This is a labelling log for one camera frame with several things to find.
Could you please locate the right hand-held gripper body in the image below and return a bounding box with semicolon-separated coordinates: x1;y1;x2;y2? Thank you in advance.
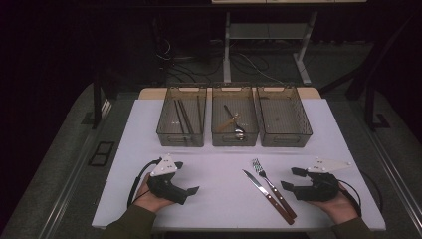
293;157;352;202

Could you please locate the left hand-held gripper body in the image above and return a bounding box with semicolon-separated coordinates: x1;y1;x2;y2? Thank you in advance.
147;152;190;206

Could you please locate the smoky clear plastic bin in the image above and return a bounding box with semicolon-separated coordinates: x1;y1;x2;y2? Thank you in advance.
210;85;260;147
255;85;314;148
155;86;208;148

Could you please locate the tan-handled clear spoon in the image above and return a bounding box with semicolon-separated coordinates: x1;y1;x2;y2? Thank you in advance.
215;113;241;133

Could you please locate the steel spoon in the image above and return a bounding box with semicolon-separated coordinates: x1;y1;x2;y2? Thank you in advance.
222;104;247;141

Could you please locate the person's left hand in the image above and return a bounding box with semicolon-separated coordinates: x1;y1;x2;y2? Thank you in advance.
133;173;173;213

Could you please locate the person's right hand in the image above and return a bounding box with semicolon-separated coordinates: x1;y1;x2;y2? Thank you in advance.
307;185;361;226

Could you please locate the black metal stand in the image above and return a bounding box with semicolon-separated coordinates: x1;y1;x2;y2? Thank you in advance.
92;74;112;130
363;79;391;132

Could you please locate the white metal-framed desk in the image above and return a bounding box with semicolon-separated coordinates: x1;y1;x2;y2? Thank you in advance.
211;0;367;86

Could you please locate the wooden-handled steel fork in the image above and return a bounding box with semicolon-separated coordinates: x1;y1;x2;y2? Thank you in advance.
251;158;298;220

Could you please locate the wooden-handled steel knife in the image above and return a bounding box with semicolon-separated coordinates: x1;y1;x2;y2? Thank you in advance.
242;168;296;226

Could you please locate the left hand-held gripper black cable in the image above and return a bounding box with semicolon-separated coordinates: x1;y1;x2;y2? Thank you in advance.
127;158;162;209

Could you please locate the hand-held gripper black cable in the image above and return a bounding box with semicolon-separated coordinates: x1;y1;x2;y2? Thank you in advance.
127;158;162;209
336;178;362;218

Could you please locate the right hand-held gripper black cable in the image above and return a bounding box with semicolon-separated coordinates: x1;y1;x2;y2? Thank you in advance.
336;178;362;218

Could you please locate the thin black cable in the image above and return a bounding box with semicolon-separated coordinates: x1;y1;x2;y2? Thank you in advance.
360;169;385;214

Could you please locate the aluminium floor rail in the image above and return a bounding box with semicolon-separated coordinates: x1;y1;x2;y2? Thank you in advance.
359;122;422;222
43;99;112;239

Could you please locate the tangle of black floor cables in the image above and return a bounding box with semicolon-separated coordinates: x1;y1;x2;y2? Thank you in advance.
155;36;224;84

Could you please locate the white floor cable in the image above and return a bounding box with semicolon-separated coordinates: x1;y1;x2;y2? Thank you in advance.
237;53;287;86

